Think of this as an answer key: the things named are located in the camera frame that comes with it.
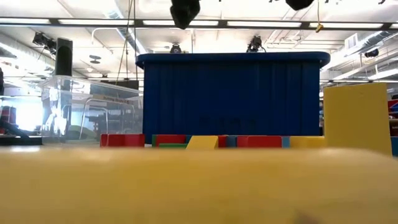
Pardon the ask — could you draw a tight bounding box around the green long block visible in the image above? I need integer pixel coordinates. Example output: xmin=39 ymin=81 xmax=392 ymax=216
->
xmin=158 ymin=143 xmax=188 ymax=149

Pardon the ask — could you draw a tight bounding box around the clear plastic container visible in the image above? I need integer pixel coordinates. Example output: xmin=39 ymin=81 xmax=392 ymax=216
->
xmin=39 ymin=74 xmax=144 ymax=146

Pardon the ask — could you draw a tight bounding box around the red cube block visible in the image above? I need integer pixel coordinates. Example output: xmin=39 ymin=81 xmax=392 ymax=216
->
xmin=236 ymin=135 xmax=283 ymax=149

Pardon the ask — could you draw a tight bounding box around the blue plastic bin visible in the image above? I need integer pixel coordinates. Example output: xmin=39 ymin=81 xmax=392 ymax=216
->
xmin=136 ymin=51 xmax=331 ymax=146

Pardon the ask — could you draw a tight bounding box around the white container label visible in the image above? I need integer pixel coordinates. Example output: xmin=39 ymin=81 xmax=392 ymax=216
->
xmin=93 ymin=94 xmax=134 ymax=105

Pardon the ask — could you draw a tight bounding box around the yellow rectangular block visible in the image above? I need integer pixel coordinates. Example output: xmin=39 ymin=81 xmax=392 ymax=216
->
xmin=289 ymin=136 xmax=326 ymax=149
xmin=323 ymin=82 xmax=393 ymax=157

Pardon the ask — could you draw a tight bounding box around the black spotlight cluster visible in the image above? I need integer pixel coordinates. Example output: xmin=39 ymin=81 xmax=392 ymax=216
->
xmin=32 ymin=30 xmax=57 ymax=54

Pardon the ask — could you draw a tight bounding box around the black camera device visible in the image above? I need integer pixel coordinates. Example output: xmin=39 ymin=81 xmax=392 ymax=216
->
xmin=245 ymin=34 xmax=267 ymax=53

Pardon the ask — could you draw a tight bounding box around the thin hanging cable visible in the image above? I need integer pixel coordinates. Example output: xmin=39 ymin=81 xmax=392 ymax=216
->
xmin=115 ymin=0 xmax=134 ymax=84

